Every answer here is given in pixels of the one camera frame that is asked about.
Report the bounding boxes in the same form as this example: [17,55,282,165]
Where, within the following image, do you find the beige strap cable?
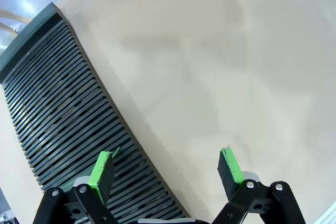
[0,8,30,36]

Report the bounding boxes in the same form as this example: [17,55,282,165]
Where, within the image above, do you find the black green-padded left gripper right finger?
[211,147,307,224]

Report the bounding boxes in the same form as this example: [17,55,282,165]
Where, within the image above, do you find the aluminium frame profile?
[311,202,336,224]

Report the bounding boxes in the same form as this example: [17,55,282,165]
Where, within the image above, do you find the black slotted PCB rack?
[0,2,192,221]

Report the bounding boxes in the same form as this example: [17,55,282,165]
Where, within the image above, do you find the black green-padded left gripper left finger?
[33,151,117,224]

